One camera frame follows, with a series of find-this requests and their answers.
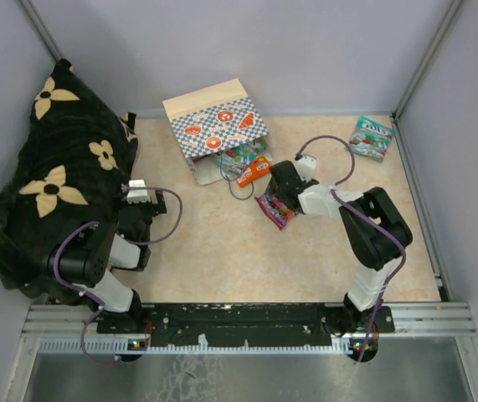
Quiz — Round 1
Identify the purple candy bag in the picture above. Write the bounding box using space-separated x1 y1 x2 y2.
255 193 298 230

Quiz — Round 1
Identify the orange Fox's candy bag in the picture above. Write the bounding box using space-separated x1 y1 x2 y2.
236 156 272 188

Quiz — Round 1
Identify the teal mint cherry candy bag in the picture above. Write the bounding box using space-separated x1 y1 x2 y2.
211 142 266 179

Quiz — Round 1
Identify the teal Fox's mint candy bag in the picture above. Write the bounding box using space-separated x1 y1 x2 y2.
348 116 394 162

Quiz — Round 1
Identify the checkered paper bag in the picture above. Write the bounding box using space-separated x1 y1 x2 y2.
162 79 269 185

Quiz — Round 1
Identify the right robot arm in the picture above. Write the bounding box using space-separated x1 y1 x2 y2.
256 161 413 332

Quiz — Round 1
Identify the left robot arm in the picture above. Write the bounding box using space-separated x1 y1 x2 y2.
40 190 167 333

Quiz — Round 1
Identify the black floral pillow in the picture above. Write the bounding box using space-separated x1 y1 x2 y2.
0 59 138 304

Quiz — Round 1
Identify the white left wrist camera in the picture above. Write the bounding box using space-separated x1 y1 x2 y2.
121 179 151 204

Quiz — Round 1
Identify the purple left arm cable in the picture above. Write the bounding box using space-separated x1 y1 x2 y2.
52 186 183 367

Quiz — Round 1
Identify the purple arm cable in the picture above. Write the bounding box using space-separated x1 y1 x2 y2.
296 134 407 361
52 186 183 367

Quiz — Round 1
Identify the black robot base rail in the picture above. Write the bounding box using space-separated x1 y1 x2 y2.
95 302 372 348

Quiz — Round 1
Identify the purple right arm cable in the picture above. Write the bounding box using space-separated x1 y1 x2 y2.
296 134 407 361

